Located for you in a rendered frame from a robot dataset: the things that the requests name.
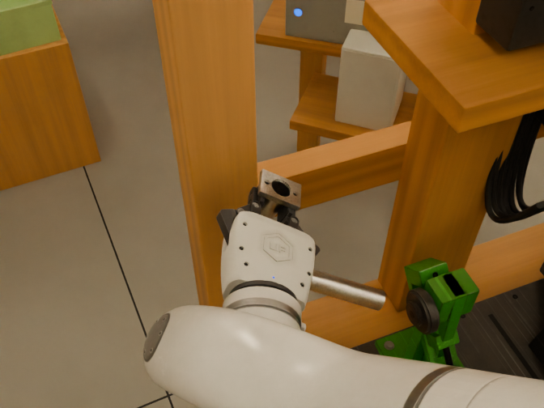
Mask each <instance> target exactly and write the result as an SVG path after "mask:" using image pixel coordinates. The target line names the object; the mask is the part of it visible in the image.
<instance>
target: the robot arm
mask: <svg viewBox="0 0 544 408"><path fill-rule="evenodd" d="M257 192H258V186H257V187H254V186H253V187H252V189H251V190H250V192H249V199H248V205H246V206H242V207H239V208H237V210H234V209H222V210H221V211H220V212H219V213H218V215H217V216H216V219H217V221H218V224H219V226H220V229H221V231H222V233H223V247H222V256H221V286H222V293H223V300H224V302H223V307H215V306H206V305H186V306H181V307H179V308H174V309H173V310H171V311H168V312H166V313H165V314H164V315H163V316H161V317H160V318H159V319H158V320H157V321H156V322H155V324H154V325H153V326H152V327H151V329H150V331H149V333H148V335H147V336H146V341H145V343H144V347H143V362H144V366H145V369H146V371H147V373H148V375H149V377H150V378H151V379H152V380H153V381H154V382H155V383H156V384H157V385H158V386H159V387H160V388H162V389H164V390H166V391H168V392H169V393H171V394H173V395H175V396H177V397H179V398H181V399H183V400H185V401H187V402H189V403H191V404H193V405H195V406H197V407H199V408H544V380H537V379H532V378H527V377H521V376H511V375H506V374H501V373H495V372H486V371H481V370H476V369H471V368H462V367H457V366H451V365H446V364H440V363H430V362H424V361H418V360H412V359H403V358H397V357H391V356H384V355H373V354H368V353H364V352H360V351H355V350H352V349H350V348H347V347H344V346H341V345H338V344H336V343H334V342H331V341H328V340H325V339H324V338H320V337H317V336H315V335H313V334H310V333H307V332H305V330H306V324H304V323H302V321H301V316H302V312H303V311H304V309H305V306H306V303H307V300H308V294H309V291H310V287H311V282H312V275H313V268H314V261H315V256H316V255H317V254H318V253H319V252H320V248H319V247H318V246H317V245H316V244H315V242H314V240H313V238H312V237H311V236H309V235H308V234H306V233H305V232H304V231H303V230H302V228H301V227H300V226H299V222H300V221H299V219H298V218H297V217H296V216H295V210H293V209H291V208H289V207H287V206H283V207H282V208H281V209H280V211H279V212H278V217H277V221H275V220H273V219H269V218H267V217H265V216H262V215H261V208H262V207H263V206H264V204H265V202H266V199H265V198H264V197H261V196H259V195H257Z"/></svg>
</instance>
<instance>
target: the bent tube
mask: <svg viewBox="0 0 544 408"><path fill-rule="evenodd" d="M257 195H259V196H261V197H264V198H265V199H266V202H265V204H264V206H263V207H262V208H261V215H262V216H265V217H267V218H269V219H273V218H274V217H275V215H276V214H277V213H278V212H279V211H280V209H281V208H282V207H283V206H287V207H289V208H291V209H293V210H298V209H299V208H300V201H301V184H298V183H296V182H294V181H291V180H288V179H287V178H284V177H282V176H279V175H277V174H274V173H272V172H269V171H267V170H265V169H262V170H261V172H260V178H259V185H258V192H257ZM310 291H315V292H317V293H321V294H323V295H328V296H331V297H334V298H337V299H340V300H345V301H347V302H351V303H353V304H358V305H361V306H364V307H367V308H372V309H375V310H377V311H379V310H381V309H382V307H383V305H384V303H385V292H384V291H382V290H380V289H376V288H374V287H370V286H366V285H363V284H361V283H356V282H353V281H351V280H347V279H344V278H340V277H337V276H334V275H332V274H327V273H324V272H321V271H318V270H313V275H312V282H311V287H310Z"/></svg>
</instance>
